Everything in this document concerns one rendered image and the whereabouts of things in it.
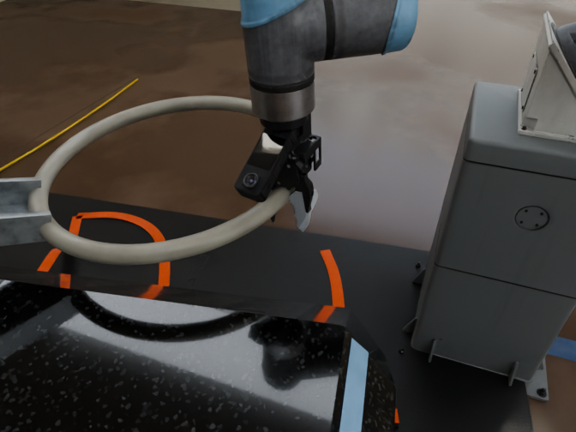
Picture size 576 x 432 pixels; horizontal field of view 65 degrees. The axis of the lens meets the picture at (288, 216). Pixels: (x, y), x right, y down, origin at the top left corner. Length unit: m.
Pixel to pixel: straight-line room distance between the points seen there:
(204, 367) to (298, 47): 0.43
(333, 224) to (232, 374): 1.62
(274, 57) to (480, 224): 0.88
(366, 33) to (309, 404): 0.46
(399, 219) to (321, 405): 1.73
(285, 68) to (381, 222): 1.70
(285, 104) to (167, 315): 0.35
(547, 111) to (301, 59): 0.78
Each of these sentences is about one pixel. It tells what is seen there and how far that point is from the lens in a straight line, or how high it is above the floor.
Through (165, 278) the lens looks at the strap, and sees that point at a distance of 1.95.
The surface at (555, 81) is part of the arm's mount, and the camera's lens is 1.22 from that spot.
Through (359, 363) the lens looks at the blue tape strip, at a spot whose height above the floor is 0.82.
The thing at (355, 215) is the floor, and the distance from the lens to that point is 2.25.
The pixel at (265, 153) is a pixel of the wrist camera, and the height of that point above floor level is 1.05.
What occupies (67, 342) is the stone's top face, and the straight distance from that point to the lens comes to 0.73.
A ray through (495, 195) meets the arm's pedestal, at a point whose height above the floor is 0.71.
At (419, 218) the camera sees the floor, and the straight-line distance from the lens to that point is 2.31.
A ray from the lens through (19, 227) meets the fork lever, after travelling 0.78.
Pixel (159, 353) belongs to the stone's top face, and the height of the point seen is 0.85.
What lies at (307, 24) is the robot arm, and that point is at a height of 1.23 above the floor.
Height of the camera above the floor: 1.38
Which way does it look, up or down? 38 degrees down
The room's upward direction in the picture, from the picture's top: straight up
